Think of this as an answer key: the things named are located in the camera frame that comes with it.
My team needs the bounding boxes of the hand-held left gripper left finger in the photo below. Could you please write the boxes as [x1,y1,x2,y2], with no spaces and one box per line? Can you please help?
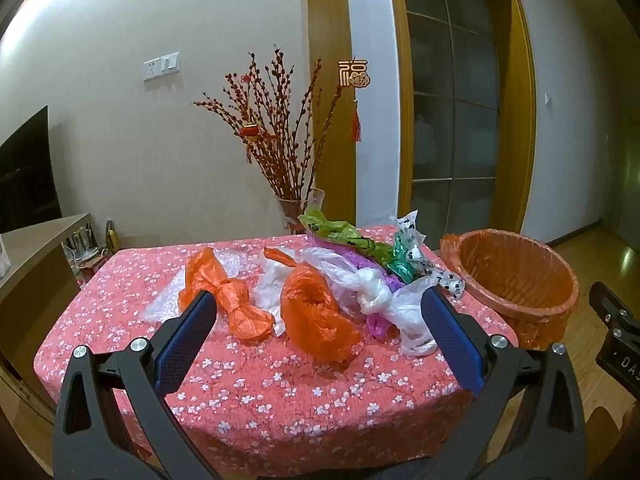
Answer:
[52,289,218,480]

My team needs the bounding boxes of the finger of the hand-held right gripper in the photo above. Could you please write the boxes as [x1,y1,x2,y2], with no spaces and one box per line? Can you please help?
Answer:
[589,281,640,333]

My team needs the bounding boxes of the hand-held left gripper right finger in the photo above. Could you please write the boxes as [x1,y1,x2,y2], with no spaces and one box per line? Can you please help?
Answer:
[421,285,587,480]

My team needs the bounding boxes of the white black-dotted plastic bag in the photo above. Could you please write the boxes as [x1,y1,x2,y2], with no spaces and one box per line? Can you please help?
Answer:
[390,211,467,307]

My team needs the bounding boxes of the twisted orange plastic bag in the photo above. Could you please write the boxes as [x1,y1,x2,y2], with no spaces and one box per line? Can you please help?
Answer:
[179,247,274,344]

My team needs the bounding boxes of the wastebasket with orange liner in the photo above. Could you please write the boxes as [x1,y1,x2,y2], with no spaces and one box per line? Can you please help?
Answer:
[440,230,580,351]

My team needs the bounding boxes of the knotted white plastic bag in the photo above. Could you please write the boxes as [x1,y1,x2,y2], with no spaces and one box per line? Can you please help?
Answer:
[345,267,442,359]

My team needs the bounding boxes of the large orange plastic bag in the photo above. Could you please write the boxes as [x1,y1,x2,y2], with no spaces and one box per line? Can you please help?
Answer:
[263,247,364,364]

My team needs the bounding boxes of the purple plastic bag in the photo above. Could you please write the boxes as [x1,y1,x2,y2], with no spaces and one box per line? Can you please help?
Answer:
[307,235,408,339]

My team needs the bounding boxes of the yellow-green printed plastic bag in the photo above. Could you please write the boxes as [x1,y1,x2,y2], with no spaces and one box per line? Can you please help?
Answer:
[298,208,397,267]

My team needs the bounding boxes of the red floral tablecloth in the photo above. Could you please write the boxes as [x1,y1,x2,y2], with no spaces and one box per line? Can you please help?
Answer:
[32,225,521,480]

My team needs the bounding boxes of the metal utensil rack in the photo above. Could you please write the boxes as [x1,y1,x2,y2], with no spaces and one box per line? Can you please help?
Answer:
[62,222,104,267]

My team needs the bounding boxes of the glass vase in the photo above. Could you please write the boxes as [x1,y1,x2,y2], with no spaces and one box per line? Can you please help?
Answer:
[276,187,326,236]

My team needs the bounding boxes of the wooden side cabinet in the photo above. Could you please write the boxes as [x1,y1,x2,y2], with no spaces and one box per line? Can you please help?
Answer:
[0,212,93,401]

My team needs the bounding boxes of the red lantern ornament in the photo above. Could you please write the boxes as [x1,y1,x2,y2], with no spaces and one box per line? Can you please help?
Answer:
[239,120,261,166]

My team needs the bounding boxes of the frosted glass door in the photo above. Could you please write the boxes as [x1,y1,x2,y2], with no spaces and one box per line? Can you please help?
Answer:
[400,0,502,232]

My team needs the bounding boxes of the black television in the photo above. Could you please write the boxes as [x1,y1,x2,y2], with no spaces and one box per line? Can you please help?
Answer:
[0,106,63,233]

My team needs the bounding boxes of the red berry branches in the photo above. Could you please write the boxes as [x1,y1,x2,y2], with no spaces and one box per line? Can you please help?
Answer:
[192,45,347,202]

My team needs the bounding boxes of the gold ornament with red tassel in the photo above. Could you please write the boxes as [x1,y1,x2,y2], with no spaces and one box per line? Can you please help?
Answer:
[337,57,372,143]

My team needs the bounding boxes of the wooden door frame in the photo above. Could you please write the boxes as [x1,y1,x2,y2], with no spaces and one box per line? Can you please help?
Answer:
[385,0,537,242]

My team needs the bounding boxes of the wooden wall panel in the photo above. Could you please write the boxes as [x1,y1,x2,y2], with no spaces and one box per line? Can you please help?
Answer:
[306,0,359,233]

